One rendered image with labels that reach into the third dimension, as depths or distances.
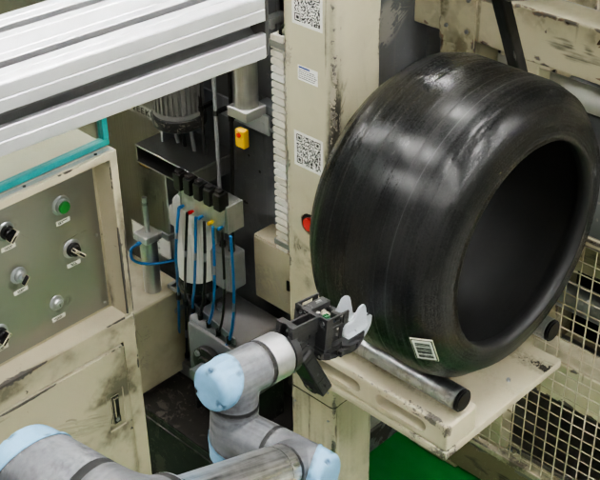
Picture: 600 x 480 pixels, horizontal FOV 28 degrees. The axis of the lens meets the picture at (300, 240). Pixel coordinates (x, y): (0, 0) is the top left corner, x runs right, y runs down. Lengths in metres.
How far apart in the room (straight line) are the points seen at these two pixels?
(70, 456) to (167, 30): 0.86
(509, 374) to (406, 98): 0.66
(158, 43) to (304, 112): 1.49
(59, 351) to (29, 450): 0.80
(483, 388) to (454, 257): 0.49
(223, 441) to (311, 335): 0.22
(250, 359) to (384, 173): 0.38
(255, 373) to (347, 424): 0.87
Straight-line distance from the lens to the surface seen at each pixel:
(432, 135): 1.93
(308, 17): 2.13
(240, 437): 1.82
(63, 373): 2.35
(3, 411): 2.31
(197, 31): 0.76
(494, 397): 2.34
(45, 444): 1.54
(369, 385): 2.26
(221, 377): 1.76
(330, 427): 2.61
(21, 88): 0.70
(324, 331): 1.88
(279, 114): 2.29
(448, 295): 1.95
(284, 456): 1.72
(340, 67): 2.14
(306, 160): 2.26
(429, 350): 2.00
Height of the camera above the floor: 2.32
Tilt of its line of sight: 33 degrees down
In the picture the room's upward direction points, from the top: 1 degrees counter-clockwise
